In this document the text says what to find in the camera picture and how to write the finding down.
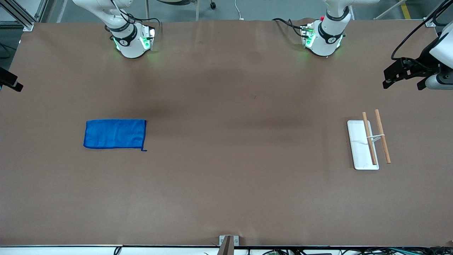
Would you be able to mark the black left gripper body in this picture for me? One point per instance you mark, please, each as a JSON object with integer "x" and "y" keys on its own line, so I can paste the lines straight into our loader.
{"x": 424, "y": 61}

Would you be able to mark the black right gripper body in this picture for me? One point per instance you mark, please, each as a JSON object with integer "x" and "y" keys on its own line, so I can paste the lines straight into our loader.
{"x": 7, "y": 80}

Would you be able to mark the blue microfibre towel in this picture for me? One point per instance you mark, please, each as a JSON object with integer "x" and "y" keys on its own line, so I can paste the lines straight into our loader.
{"x": 115, "y": 134}

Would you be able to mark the white towel rack wooden bars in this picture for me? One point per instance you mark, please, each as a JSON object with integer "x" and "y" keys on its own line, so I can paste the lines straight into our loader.
{"x": 361, "y": 148}

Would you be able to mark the thin white metal bar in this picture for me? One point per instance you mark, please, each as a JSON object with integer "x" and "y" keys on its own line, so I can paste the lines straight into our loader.
{"x": 389, "y": 10}

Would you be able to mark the office chair base with caster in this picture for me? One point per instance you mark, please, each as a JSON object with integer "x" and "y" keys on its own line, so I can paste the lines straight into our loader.
{"x": 212, "y": 5}

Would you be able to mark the brown table cover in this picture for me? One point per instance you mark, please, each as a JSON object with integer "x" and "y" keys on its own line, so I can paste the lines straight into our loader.
{"x": 226, "y": 184}

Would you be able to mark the aluminium frame profile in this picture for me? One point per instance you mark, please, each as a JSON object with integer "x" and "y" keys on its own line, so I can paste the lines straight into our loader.
{"x": 21, "y": 17}
{"x": 432, "y": 20}

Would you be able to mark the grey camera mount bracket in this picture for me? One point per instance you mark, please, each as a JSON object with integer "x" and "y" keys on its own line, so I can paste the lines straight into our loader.
{"x": 228, "y": 242}

